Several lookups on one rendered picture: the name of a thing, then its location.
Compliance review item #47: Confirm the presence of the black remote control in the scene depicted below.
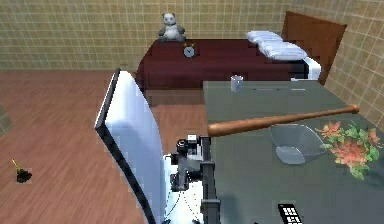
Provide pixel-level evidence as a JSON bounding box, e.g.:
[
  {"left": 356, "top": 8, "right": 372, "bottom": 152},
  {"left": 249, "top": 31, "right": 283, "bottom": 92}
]
[{"left": 277, "top": 203, "right": 305, "bottom": 224}]

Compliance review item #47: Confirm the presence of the black joystick with yellow stick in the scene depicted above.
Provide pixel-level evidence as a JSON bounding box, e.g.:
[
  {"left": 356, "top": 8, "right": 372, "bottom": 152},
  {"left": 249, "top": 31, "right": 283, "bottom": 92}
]
[{"left": 11, "top": 158, "right": 34, "bottom": 184}]

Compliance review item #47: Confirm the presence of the grey panda soft toy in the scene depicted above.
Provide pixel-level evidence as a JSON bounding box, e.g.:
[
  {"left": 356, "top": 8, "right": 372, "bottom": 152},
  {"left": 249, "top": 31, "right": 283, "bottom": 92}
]
[{"left": 157, "top": 12, "right": 187, "bottom": 44}]

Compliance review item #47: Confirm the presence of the dark red bed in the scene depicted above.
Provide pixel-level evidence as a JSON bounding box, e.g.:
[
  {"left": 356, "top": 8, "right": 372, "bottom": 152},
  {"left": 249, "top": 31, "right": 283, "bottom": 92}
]
[{"left": 135, "top": 10, "right": 348, "bottom": 108}]

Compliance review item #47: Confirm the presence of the grey table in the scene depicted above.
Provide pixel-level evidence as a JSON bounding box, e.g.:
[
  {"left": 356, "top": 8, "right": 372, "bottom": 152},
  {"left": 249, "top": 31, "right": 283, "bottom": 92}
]
[{"left": 202, "top": 79, "right": 384, "bottom": 224}]

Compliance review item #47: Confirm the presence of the clear glass bowl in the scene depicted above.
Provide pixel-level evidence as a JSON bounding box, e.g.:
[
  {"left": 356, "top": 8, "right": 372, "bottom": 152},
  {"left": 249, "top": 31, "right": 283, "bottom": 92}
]
[{"left": 268, "top": 123, "right": 329, "bottom": 166}]

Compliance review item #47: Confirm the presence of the white pillow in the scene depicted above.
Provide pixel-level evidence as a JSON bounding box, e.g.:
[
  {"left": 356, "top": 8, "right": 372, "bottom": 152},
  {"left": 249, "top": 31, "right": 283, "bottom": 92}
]
[
  {"left": 258, "top": 41, "right": 309, "bottom": 62},
  {"left": 245, "top": 30, "right": 285, "bottom": 45}
]

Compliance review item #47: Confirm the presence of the orange flowered house plant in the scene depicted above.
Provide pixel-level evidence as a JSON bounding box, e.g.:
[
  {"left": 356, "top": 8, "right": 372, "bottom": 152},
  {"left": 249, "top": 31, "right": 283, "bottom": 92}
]
[{"left": 314, "top": 120, "right": 384, "bottom": 181}]

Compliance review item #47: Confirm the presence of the wooden baseball bat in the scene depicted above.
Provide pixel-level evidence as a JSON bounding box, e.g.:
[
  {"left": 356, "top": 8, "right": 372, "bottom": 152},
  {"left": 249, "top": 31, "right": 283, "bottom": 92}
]
[{"left": 206, "top": 103, "right": 360, "bottom": 138}]

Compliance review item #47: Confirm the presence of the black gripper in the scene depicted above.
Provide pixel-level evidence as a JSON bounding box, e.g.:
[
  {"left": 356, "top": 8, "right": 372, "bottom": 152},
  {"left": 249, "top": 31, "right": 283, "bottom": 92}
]
[{"left": 163, "top": 138, "right": 202, "bottom": 224}]

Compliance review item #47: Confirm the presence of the grey alarm clock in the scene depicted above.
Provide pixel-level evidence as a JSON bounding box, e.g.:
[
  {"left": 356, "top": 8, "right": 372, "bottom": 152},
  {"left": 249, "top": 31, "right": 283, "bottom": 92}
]
[{"left": 182, "top": 41, "right": 197, "bottom": 59}]

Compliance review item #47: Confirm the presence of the white mug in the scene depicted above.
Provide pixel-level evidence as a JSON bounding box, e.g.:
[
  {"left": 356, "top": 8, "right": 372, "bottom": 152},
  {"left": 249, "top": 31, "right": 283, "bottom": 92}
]
[{"left": 230, "top": 75, "right": 244, "bottom": 93}]

